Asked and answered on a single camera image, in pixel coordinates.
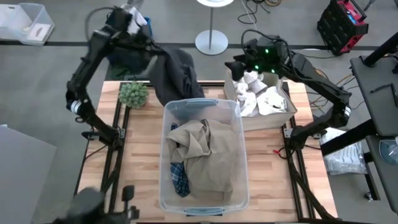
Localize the blue plaid shirt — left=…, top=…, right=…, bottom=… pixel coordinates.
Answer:
left=169, top=123, right=191, bottom=198

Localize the black cable bundle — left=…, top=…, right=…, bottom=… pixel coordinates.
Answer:
left=238, top=0, right=284, bottom=25

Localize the grey panel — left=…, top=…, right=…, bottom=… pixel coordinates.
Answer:
left=0, top=124, right=57, bottom=224

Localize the silver lamp stand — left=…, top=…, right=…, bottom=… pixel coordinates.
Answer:
left=195, top=0, right=234, bottom=56

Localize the beige fabric box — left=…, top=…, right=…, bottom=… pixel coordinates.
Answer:
left=223, top=67, right=299, bottom=132

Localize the blue bin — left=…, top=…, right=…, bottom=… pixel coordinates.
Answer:
left=143, top=16, right=154, bottom=40

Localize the dark grey garment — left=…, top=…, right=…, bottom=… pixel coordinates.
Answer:
left=149, top=46, right=206, bottom=107

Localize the black desk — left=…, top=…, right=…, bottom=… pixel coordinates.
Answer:
left=320, top=55, right=398, bottom=212

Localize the clear lidded storage bin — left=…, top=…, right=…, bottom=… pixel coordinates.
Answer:
left=0, top=2, right=55, bottom=47

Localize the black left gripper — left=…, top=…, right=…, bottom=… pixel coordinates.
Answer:
left=116, top=27, right=166, bottom=58

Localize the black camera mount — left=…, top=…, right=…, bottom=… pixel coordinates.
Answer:
left=120, top=185, right=141, bottom=222

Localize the yellow cable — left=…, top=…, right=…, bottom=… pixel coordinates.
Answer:
left=310, top=73, right=357, bottom=108

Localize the plastic bag with white contents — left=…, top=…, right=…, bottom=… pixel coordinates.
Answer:
left=320, top=127, right=368, bottom=175

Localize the green artificial plant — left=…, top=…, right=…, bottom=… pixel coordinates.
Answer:
left=118, top=80, right=150, bottom=110

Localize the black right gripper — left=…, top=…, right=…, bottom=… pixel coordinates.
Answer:
left=224, top=34, right=285, bottom=82

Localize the black diagonal pole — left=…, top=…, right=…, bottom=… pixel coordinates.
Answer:
left=362, top=32, right=398, bottom=68

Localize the white cable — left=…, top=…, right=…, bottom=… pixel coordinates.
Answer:
left=241, top=0, right=265, bottom=41

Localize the blue-grey plastic object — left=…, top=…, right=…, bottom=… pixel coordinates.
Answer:
left=379, top=139, right=398, bottom=166

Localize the black aluminium frame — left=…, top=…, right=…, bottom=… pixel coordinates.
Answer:
left=73, top=80, right=340, bottom=224

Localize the red and black tool case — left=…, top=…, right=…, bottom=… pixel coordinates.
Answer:
left=317, top=0, right=369, bottom=56

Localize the black pen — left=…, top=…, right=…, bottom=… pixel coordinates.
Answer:
left=369, top=83, right=396, bottom=94

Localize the white paper sheet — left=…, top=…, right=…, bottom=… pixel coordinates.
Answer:
left=126, top=6, right=149, bottom=35

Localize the beige garment with tag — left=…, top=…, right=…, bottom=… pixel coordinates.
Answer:
left=165, top=119, right=240, bottom=202

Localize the dark green cloth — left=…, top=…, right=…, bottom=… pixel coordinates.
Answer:
left=105, top=63, right=150, bottom=81

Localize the large clear plastic bin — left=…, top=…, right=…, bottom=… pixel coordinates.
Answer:
left=159, top=98, right=250, bottom=217

